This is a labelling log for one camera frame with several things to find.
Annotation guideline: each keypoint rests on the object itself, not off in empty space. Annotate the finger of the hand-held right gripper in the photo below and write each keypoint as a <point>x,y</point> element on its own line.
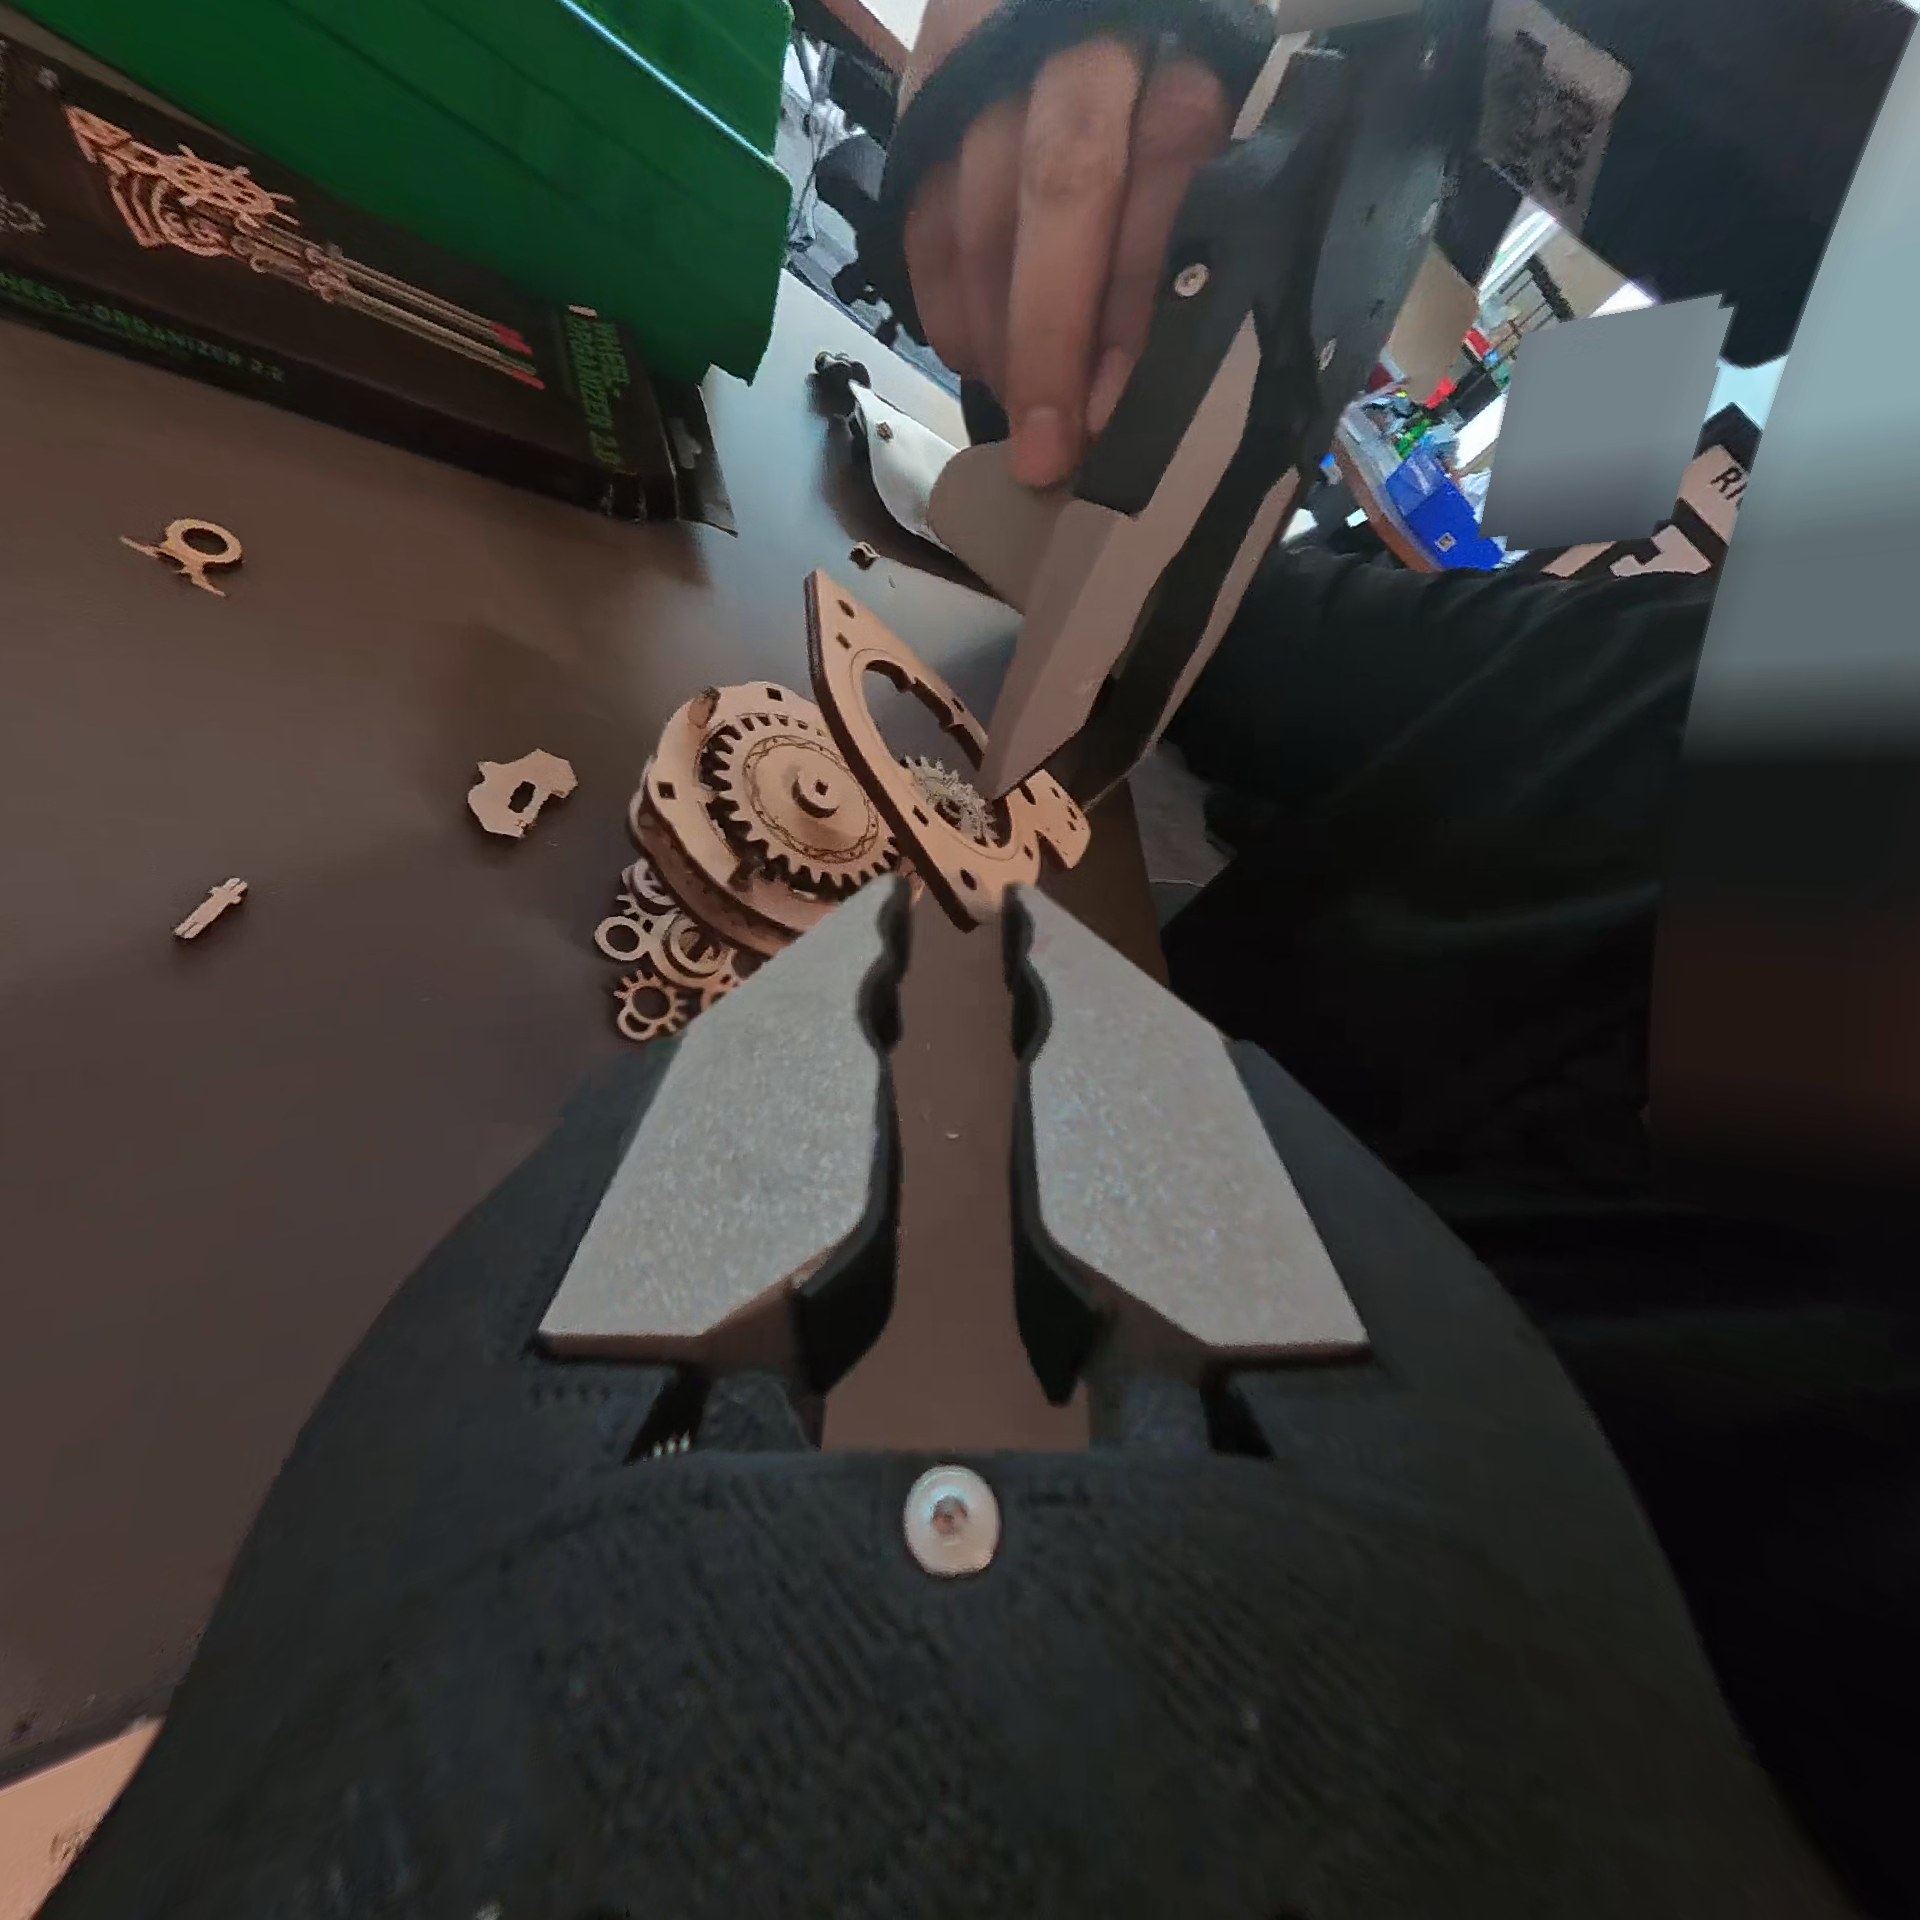
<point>1113,602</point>
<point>1183,647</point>

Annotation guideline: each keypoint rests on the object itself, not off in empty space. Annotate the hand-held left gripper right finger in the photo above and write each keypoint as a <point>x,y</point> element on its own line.
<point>1183,1168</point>

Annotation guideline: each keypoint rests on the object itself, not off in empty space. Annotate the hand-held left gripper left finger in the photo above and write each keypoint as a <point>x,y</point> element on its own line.
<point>720,1168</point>

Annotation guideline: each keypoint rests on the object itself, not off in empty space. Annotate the wooden gear model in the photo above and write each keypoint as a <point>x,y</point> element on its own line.
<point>750,795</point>

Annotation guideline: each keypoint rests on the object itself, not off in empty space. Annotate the black model kit box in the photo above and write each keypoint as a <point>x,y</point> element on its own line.
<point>374,345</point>

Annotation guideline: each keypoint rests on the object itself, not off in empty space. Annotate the person's right hand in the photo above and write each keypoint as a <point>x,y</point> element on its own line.
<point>1067,224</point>

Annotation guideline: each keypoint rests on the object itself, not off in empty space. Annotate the white paper sheet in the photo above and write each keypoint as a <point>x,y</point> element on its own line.
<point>899,466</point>

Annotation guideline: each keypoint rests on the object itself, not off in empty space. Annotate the person's black shirt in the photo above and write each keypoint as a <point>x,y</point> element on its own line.
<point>1424,751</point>

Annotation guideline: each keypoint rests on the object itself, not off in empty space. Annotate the blue box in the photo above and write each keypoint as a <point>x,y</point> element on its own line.
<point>1440,518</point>

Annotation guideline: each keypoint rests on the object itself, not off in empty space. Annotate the small dark wooden gear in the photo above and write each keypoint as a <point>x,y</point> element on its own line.
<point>842,373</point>

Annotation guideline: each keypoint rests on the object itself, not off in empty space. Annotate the small wooden peg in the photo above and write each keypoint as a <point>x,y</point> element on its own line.
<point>209,914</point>

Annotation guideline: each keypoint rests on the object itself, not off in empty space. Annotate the green plastic bin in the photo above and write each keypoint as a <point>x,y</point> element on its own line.
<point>525,151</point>

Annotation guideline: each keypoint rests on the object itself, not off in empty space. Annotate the small wooden bracket piece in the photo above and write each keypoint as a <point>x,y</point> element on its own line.
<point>518,805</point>

